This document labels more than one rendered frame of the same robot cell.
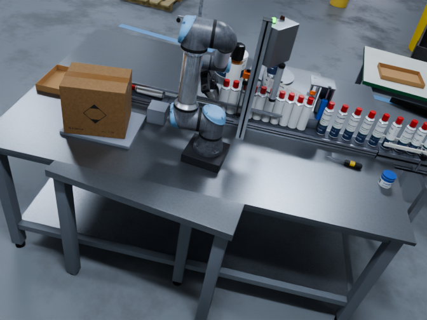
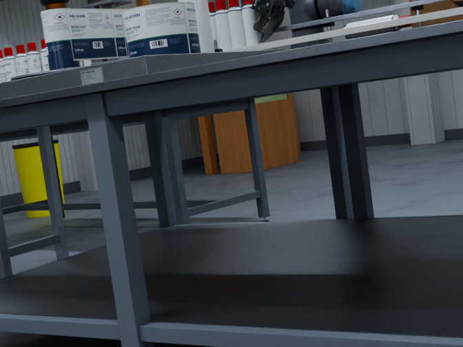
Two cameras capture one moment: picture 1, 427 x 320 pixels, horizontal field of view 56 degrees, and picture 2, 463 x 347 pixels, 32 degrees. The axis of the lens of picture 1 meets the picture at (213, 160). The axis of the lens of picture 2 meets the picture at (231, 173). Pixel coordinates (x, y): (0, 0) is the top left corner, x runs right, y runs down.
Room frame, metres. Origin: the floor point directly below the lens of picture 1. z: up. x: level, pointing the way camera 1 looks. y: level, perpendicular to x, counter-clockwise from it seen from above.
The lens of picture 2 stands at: (4.32, 1.34, 0.74)
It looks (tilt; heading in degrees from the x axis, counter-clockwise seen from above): 5 degrees down; 212
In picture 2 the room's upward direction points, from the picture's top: 8 degrees counter-clockwise
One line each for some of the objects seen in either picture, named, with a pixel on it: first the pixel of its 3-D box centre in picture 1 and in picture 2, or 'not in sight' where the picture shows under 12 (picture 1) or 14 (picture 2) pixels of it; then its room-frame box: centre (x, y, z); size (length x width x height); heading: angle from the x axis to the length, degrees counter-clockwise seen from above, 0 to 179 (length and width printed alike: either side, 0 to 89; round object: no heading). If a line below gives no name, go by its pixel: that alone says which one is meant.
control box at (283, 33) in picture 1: (276, 42); not in sight; (1.87, -0.19, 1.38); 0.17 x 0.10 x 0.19; 142
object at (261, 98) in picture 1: (260, 103); not in sight; (1.96, -0.20, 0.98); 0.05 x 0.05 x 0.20
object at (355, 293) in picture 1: (207, 160); (266, 204); (2.07, 0.04, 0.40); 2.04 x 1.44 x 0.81; 87
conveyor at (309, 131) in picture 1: (236, 117); not in sight; (1.96, -0.08, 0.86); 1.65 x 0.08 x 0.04; 87
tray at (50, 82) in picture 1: (71, 82); not in sight; (2.01, 0.91, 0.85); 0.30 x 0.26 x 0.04; 87
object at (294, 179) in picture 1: (216, 109); (249, 74); (2.07, 0.04, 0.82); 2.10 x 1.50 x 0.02; 87
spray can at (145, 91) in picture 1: (147, 90); (378, 26); (1.98, 0.45, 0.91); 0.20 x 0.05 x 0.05; 86
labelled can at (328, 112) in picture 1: (326, 118); not in sight; (1.94, -0.57, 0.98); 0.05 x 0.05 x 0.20
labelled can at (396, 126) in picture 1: (393, 133); (48, 65); (1.92, -0.94, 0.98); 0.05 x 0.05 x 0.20
